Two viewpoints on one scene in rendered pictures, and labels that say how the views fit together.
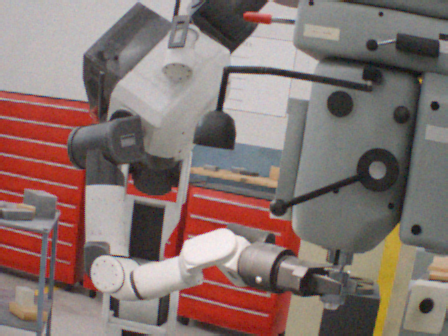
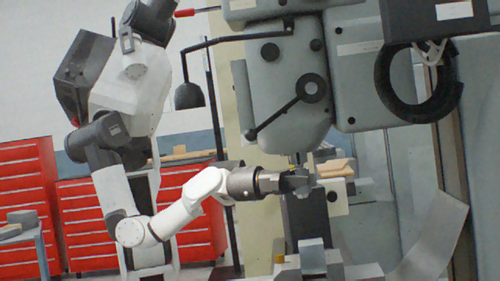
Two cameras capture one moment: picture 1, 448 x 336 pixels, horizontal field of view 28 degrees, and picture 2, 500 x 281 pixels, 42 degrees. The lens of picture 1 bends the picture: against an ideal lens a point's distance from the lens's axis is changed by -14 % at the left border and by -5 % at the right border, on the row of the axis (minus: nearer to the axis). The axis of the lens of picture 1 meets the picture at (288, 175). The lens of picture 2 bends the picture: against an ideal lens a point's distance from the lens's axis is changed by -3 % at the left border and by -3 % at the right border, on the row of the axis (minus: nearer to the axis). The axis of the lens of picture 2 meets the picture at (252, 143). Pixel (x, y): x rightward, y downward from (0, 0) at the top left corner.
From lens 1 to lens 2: 0.21 m
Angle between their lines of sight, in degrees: 7
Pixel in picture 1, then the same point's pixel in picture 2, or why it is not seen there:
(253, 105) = not seen: hidden behind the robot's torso
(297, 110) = (238, 68)
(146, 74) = (110, 80)
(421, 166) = (341, 76)
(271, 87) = not seen: hidden behind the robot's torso
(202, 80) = (153, 73)
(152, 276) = (166, 220)
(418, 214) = (349, 109)
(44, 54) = not seen: outside the picture
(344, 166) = (285, 94)
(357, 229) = (307, 133)
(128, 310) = (141, 260)
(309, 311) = (252, 223)
